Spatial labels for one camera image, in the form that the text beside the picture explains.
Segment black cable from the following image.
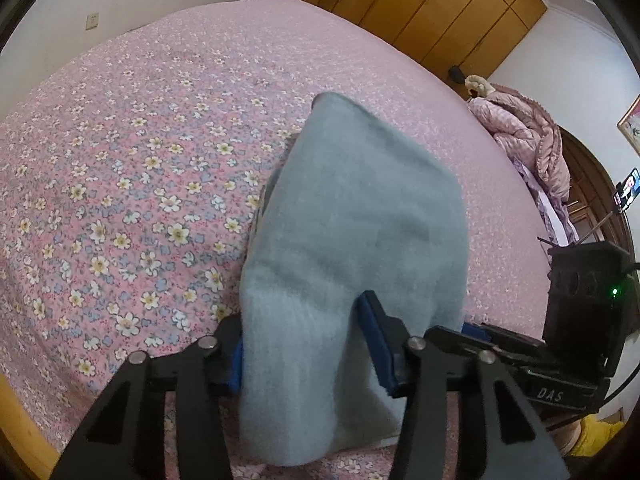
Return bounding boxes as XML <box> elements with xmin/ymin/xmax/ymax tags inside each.
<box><xmin>602</xmin><ymin>332</ymin><xmax>640</xmax><ymax>406</ymax></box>

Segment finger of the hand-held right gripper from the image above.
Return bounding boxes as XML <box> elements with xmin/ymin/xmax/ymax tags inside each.
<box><xmin>461</xmin><ymin>322</ymin><xmax>550</xmax><ymax>357</ymax></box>
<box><xmin>425</xmin><ymin>326</ymin><xmax>548</xmax><ymax>372</ymax></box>

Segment phone with lit screen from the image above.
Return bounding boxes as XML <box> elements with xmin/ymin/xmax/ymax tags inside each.
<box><xmin>614</xmin><ymin>167</ymin><xmax>640</xmax><ymax>212</ymax></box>

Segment lilac patterned pillow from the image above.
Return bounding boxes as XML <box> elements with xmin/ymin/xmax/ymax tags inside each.
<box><xmin>514</xmin><ymin>160</ymin><xmax>581</xmax><ymax>247</ymax></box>

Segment yellow cloth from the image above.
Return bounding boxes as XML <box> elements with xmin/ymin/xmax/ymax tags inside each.
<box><xmin>570</xmin><ymin>417</ymin><xmax>626</xmax><ymax>459</ymax></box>

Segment pink floral bed sheet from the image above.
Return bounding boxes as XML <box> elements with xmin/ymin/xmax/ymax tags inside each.
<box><xmin>0</xmin><ymin>0</ymin><xmax>566</xmax><ymax>480</ymax></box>

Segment grey pants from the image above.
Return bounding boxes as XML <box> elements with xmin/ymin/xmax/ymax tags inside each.
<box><xmin>239</xmin><ymin>91</ymin><xmax>471</xmax><ymax>465</ymax></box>

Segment pink quilt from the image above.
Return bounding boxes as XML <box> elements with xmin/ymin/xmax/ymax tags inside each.
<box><xmin>467</xmin><ymin>85</ymin><xmax>572</xmax><ymax>202</ymax></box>

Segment wooden wardrobe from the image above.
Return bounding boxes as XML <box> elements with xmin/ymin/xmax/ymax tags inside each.
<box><xmin>247</xmin><ymin>0</ymin><xmax>548</xmax><ymax>81</ymax></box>

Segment wooden headboard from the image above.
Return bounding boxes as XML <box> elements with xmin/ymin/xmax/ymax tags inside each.
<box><xmin>555</xmin><ymin>125</ymin><xmax>636</xmax><ymax>261</ymax></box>

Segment beige plush toy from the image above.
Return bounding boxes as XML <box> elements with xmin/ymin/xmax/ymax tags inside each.
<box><xmin>464</xmin><ymin>74</ymin><xmax>496</xmax><ymax>101</ymax></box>

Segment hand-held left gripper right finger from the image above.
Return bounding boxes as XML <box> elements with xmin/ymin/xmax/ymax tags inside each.
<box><xmin>356</xmin><ymin>290</ymin><xmax>571</xmax><ymax>480</ymax></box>

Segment framed wall picture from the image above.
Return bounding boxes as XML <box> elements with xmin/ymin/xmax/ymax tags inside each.
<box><xmin>616</xmin><ymin>94</ymin><xmax>640</xmax><ymax>158</ymax></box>

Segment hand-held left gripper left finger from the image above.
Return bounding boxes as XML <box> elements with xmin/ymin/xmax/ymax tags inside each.
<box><xmin>50</xmin><ymin>312</ymin><xmax>246</xmax><ymax>480</ymax></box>

